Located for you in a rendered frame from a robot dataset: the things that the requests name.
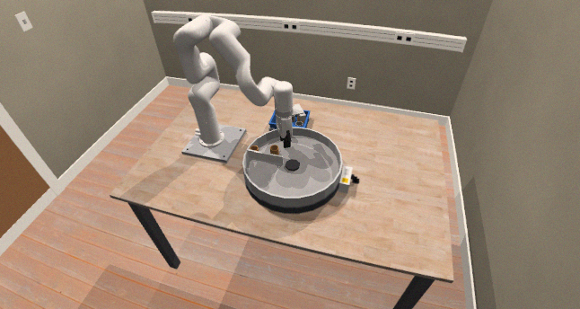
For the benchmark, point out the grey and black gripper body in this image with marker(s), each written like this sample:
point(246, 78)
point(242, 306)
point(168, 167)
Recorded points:
point(284, 124)

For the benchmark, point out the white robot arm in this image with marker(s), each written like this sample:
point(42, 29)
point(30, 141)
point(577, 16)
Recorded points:
point(200, 70)

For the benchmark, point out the blue crate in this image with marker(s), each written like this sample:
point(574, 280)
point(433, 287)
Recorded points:
point(273, 123)

